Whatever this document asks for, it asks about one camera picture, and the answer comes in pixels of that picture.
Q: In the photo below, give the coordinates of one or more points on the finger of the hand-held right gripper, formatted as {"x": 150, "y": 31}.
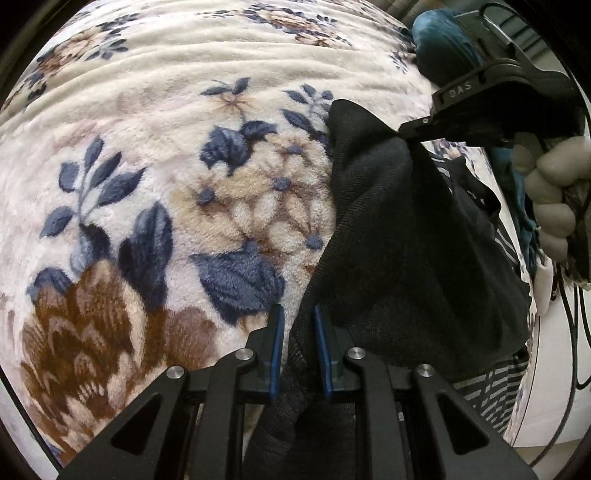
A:
{"x": 455, "y": 127}

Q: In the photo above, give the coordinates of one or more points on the black knit garment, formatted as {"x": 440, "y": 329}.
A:
{"x": 406, "y": 240}

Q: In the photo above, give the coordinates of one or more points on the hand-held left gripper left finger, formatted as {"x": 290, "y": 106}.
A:
{"x": 276, "y": 355}

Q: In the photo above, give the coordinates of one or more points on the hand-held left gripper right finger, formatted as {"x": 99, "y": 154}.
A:
{"x": 323, "y": 355}

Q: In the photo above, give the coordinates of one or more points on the floral fleece blanket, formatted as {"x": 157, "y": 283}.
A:
{"x": 138, "y": 138}

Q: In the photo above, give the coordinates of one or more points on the white cloth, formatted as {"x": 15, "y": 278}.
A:
{"x": 544, "y": 288}

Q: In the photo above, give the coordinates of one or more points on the teal fleece cloth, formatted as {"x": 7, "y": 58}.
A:
{"x": 438, "y": 46}

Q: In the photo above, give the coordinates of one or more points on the person's right hand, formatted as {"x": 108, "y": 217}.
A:
{"x": 549, "y": 194}

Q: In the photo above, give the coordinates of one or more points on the grey striped garment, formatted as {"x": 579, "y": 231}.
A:
{"x": 494, "y": 397}

